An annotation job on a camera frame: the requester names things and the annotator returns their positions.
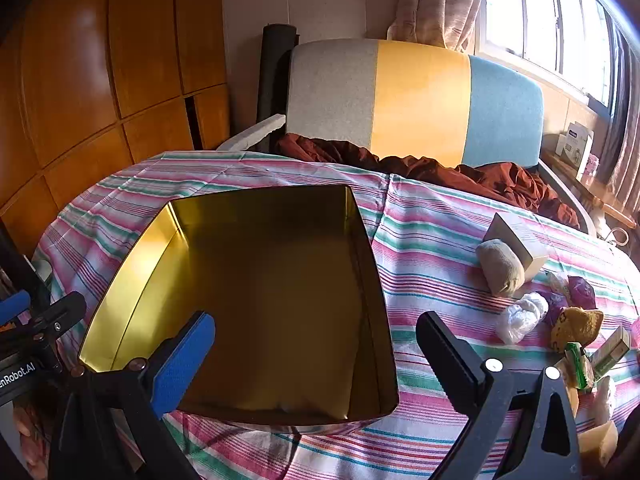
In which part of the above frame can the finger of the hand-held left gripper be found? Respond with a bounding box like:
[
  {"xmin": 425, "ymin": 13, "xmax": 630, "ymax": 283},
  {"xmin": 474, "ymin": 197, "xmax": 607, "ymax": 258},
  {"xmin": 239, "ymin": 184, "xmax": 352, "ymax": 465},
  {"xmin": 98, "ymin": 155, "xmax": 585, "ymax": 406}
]
[
  {"xmin": 0, "ymin": 290, "xmax": 32, "ymax": 331},
  {"xmin": 0, "ymin": 291, "xmax": 87, "ymax": 373}
]

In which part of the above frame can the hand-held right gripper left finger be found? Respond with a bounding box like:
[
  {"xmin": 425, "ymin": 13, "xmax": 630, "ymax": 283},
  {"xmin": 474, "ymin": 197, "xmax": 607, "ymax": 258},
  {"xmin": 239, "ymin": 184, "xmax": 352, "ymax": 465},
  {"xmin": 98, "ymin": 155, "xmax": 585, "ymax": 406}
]
[{"xmin": 47, "ymin": 310, "xmax": 217, "ymax": 480}]

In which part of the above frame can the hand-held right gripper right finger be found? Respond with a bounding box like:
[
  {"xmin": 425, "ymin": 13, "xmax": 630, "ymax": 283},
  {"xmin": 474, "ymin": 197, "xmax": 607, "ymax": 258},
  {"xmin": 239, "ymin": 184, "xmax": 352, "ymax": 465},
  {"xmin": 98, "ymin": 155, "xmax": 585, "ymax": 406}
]
[{"xmin": 415, "ymin": 310, "xmax": 583, "ymax": 480}]

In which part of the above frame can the beige bun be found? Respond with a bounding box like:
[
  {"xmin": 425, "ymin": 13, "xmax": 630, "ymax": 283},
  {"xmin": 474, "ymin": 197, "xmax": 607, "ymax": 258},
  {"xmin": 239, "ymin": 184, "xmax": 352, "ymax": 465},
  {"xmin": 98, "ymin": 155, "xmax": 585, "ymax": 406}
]
[{"xmin": 475, "ymin": 239, "xmax": 526, "ymax": 297}]

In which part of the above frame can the gold tin box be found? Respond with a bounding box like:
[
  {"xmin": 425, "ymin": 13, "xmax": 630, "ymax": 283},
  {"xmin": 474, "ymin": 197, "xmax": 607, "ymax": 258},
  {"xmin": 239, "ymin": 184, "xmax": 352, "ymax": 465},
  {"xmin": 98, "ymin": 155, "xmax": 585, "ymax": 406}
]
[{"xmin": 77, "ymin": 185, "xmax": 401, "ymax": 423}]

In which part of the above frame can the yellow snack packet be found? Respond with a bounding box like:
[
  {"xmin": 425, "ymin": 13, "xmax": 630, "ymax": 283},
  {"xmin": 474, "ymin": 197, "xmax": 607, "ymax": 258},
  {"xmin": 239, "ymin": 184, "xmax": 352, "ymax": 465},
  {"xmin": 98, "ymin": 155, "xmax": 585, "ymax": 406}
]
[{"xmin": 550, "ymin": 306, "xmax": 605, "ymax": 352}]

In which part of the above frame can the beige cardboard box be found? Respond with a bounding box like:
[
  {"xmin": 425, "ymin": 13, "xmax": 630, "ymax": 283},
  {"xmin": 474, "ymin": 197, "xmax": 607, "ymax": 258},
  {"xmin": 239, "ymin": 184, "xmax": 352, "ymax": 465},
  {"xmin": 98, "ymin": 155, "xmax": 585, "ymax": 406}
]
[{"xmin": 484, "ymin": 212, "xmax": 550, "ymax": 281}]

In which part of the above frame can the striped blanket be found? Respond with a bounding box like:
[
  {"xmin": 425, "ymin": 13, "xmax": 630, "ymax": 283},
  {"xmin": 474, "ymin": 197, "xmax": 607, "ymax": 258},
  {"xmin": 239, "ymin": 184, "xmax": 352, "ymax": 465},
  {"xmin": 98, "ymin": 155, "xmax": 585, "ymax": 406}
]
[{"xmin": 30, "ymin": 150, "xmax": 640, "ymax": 480}]

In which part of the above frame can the clear rice snack packet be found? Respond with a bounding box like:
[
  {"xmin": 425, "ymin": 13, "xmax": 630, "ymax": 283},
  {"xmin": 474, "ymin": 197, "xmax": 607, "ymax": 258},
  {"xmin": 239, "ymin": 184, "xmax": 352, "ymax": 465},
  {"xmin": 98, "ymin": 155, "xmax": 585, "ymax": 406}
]
[{"xmin": 556, "ymin": 341, "xmax": 597, "ymax": 411}]

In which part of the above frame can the cream green small box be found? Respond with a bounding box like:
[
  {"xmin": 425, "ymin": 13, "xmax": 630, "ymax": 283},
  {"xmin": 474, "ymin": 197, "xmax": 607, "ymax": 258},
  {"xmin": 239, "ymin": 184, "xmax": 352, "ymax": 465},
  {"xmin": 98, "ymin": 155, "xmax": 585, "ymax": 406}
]
[{"xmin": 590, "ymin": 325, "xmax": 632, "ymax": 377}]

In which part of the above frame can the brown cloth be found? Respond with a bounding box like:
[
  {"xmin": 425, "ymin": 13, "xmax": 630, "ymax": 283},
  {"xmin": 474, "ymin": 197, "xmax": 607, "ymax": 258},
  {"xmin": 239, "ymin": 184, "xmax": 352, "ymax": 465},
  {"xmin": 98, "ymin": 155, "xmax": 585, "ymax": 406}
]
[{"xmin": 274, "ymin": 132, "xmax": 581, "ymax": 231}]

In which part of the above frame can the wooden side table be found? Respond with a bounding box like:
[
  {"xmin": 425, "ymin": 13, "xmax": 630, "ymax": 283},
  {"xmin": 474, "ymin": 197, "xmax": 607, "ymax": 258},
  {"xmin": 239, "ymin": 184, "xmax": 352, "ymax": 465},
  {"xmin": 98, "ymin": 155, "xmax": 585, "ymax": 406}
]
[{"xmin": 542, "ymin": 135, "xmax": 638, "ymax": 231}]

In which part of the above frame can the white carton box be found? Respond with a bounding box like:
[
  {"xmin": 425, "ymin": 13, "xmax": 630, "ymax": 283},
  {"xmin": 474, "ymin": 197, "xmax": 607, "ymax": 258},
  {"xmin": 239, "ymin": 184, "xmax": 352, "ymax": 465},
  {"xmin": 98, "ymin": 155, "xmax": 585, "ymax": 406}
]
[{"xmin": 555, "ymin": 121, "xmax": 596, "ymax": 181}]

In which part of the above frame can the wooden wardrobe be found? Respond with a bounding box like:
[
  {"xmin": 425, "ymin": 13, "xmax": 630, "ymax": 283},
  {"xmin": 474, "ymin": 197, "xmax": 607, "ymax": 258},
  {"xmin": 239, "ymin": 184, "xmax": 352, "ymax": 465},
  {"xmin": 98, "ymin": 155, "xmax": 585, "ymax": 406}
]
[{"xmin": 0, "ymin": 0, "xmax": 233, "ymax": 261}]

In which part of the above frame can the grey yellow blue armchair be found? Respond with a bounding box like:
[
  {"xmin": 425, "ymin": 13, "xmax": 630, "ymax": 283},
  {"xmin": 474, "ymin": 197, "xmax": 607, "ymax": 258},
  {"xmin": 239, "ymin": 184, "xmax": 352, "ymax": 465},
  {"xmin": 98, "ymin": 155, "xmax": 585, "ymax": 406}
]
[{"xmin": 215, "ymin": 39, "xmax": 598, "ymax": 236}]

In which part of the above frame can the striped grey curtain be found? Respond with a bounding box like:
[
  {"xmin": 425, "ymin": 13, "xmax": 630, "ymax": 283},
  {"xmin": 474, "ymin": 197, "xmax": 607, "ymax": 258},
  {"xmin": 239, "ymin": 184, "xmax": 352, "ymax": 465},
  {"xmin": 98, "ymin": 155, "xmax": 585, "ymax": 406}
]
[{"xmin": 602, "ymin": 35, "xmax": 640, "ymax": 221}]

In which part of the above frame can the black rolled mat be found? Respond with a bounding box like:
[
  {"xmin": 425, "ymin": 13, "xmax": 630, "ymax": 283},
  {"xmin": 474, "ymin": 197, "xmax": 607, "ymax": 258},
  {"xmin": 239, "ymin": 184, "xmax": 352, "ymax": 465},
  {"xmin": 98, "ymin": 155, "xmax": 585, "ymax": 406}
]
[{"xmin": 256, "ymin": 22, "xmax": 301, "ymax": 131}]

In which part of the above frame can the beige patterned curtain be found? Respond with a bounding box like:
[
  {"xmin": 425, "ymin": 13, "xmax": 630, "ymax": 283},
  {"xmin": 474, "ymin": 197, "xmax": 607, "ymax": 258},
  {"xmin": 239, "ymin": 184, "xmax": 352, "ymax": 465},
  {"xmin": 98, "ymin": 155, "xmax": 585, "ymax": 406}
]
[{"xmin": 387, "ymin": 0, "xmax": 486, "ymax": 53}]

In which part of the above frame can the window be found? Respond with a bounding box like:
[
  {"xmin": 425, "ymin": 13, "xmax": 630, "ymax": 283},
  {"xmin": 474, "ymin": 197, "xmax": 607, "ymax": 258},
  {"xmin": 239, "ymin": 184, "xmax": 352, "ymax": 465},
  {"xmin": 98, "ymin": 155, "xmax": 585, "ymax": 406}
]
[{"xmin": 475, "ymin": 0, "xmax": 626, "ymax": 111}]

